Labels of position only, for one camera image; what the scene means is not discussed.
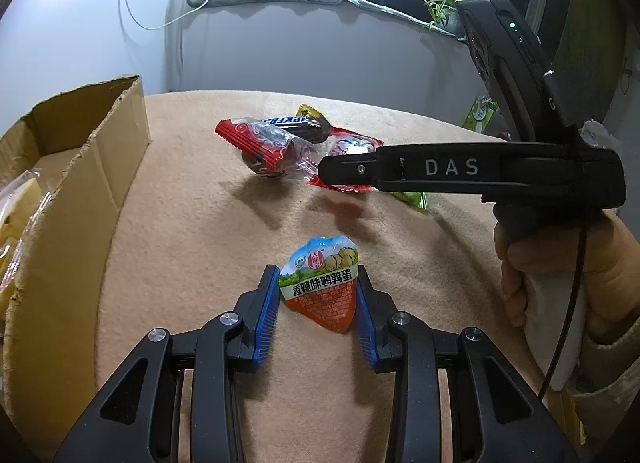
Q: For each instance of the striped sleeve forearm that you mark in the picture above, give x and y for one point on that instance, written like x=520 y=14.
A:
x=604 y=384

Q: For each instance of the brown Snickers bar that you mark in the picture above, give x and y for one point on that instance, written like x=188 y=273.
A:
x=314 y=129

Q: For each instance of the red clear date packet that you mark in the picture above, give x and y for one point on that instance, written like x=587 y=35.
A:
x=269 y=150

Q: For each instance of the green white bag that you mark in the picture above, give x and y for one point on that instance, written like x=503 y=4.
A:
x=480 y=114

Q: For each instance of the brown cardboard box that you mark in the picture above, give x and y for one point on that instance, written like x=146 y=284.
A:
x=87 y=145

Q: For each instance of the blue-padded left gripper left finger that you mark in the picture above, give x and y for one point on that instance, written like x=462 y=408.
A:
x=258 y=310

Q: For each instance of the orange quail egg packet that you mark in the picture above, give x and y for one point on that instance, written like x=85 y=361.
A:
x=319 y=281

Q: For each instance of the red clear snack packet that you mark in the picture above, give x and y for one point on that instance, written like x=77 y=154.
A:
x=342 y=142

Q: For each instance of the small yellow candy packet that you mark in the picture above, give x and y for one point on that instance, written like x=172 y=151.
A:
x=309 y=113

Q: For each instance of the packaged sliced bread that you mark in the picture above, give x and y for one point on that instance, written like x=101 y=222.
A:
x=22 y=202

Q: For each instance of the small green snack packet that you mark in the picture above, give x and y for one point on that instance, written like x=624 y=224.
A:
x=416 y=200

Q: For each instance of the potted spider plant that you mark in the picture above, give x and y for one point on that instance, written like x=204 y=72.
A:
x=445 y=16

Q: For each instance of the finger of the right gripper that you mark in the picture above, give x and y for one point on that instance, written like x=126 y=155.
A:
x=350 y=170

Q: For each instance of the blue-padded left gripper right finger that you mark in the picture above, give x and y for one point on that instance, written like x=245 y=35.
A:
x=379 y=347

